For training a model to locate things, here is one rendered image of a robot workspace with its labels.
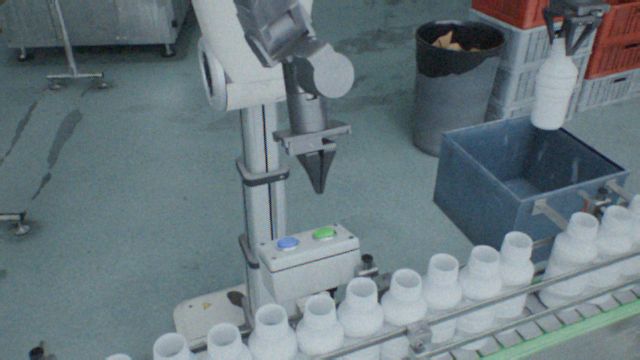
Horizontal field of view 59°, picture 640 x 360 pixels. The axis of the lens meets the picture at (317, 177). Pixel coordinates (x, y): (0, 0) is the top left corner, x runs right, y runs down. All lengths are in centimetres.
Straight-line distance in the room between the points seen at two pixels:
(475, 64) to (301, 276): 216
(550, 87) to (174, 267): 179
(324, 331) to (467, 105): 237
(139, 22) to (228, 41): 326
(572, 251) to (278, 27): 53
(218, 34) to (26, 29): 356
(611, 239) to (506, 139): 74
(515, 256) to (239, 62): 62
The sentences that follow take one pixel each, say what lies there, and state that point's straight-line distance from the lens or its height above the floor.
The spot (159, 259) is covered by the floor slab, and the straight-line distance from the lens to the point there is 255.
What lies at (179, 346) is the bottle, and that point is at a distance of 70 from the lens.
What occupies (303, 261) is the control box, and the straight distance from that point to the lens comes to 83.
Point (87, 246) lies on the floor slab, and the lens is 271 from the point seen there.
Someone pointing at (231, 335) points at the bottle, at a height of 115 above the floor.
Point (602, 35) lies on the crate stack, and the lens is 371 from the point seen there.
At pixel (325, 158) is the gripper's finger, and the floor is 124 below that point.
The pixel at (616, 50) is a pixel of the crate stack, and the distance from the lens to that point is 388.
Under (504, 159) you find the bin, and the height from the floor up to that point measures 82.
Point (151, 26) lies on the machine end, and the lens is 434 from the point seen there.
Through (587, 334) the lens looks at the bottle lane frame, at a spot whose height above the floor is 97.
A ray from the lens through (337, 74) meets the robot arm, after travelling 73.
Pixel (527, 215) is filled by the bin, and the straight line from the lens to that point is 133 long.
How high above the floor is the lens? 168
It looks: 35 degrees down
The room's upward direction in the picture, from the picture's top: straight up
